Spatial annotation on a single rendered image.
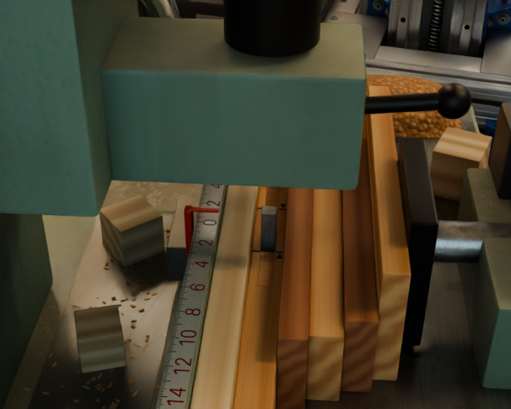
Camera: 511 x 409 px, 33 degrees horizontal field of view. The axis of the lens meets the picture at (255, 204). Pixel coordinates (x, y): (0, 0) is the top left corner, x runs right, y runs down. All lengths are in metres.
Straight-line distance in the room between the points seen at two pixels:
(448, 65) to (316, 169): 0.80
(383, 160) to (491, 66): 0.73
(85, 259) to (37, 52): 0.37
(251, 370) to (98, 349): 0.21
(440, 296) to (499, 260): 0.07
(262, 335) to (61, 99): 0.16
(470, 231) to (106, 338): 0.27
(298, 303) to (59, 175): 0.14
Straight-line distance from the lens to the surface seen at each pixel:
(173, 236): 0.70
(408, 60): 1.27
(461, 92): 0.49
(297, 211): 0.54
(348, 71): 0.45
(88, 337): 0.64
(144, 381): 0.65
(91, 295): 0.73
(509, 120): 0.55
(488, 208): 0.55
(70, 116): 0.43
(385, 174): 0.54
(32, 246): 0.68
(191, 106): 0.46
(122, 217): 0.74
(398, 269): 0.47
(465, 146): 0.66
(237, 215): 0.55
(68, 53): 0.42
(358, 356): 0.49
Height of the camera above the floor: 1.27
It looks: 35 degrees down
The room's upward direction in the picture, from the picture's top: straight up
